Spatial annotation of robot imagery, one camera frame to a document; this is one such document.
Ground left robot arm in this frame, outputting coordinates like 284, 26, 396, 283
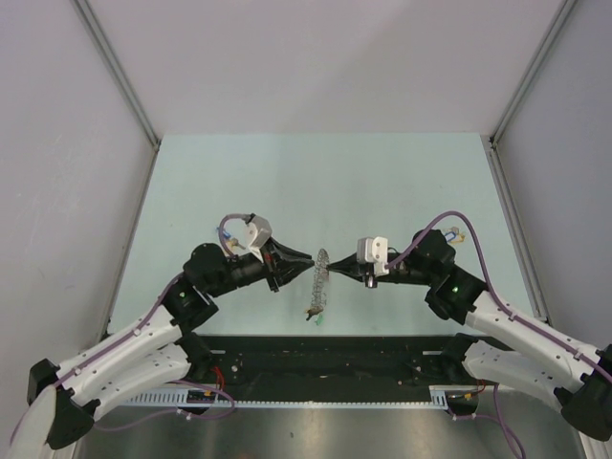
10, 238, 315, 458

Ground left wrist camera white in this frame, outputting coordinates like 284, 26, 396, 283
245, 213, 273, 262

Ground green yellow tagged keys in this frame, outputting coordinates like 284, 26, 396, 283
305, 309, 324, 326

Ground metal disc keyring holder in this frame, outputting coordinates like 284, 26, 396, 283
309, 249, 330, 311

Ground blue yellow tagged keys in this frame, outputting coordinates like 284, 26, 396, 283
215, 227, 246, 256

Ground left aluminium frame post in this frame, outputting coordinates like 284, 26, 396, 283
70, 0, 161, 152

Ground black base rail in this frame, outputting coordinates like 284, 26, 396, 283
187, 335, 488, 402

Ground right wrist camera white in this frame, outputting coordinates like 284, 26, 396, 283
356, 236, 389, 277

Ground white slotted cable duct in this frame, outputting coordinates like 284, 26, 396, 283
120, 386, 479, 410

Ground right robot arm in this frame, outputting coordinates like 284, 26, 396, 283
328, 229, 611, 442

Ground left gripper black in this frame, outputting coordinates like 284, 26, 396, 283
207, 236, 314, 297

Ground blue tagged key bunch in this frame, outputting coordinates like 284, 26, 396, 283
444, 227, 466, 244

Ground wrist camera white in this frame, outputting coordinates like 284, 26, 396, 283
356, 236, 389, 277
245, 213, 273, 262

